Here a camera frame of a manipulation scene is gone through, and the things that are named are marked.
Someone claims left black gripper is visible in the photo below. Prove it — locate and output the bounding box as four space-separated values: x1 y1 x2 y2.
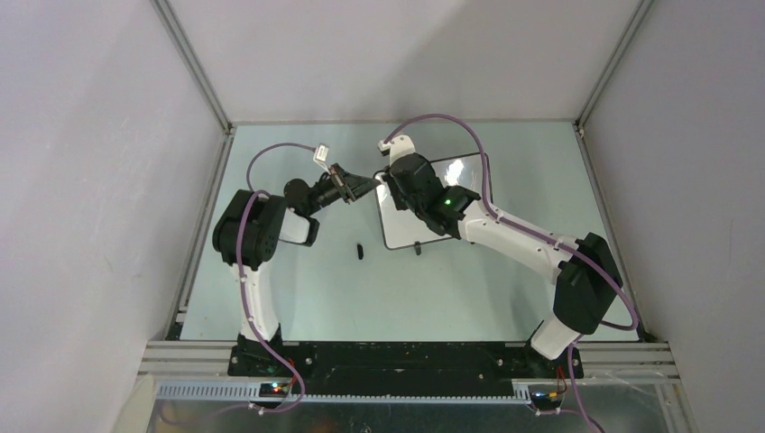
306 163 381 216

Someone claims black framed whiteboard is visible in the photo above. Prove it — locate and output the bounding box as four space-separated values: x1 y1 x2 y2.
373 152 482 251

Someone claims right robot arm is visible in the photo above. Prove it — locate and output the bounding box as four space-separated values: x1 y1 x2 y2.
382 153 623 377

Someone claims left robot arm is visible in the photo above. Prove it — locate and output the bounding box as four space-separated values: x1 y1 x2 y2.
212 163 381 376

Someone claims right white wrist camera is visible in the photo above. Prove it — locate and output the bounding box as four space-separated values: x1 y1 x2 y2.
377 134 416 170

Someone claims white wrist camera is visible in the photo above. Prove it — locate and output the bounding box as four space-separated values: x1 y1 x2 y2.
312 143 330 173
377 134 416 170

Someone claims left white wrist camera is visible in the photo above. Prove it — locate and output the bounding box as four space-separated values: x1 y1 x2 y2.
312 143 330 173

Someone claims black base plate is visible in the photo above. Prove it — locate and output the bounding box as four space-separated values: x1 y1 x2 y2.
227 338 567 398

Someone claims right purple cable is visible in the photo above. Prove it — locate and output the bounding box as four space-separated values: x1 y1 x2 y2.
382 113 641 433

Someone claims aluminium frame rail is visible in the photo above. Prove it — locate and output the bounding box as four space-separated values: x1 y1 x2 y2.
138 341 680 406

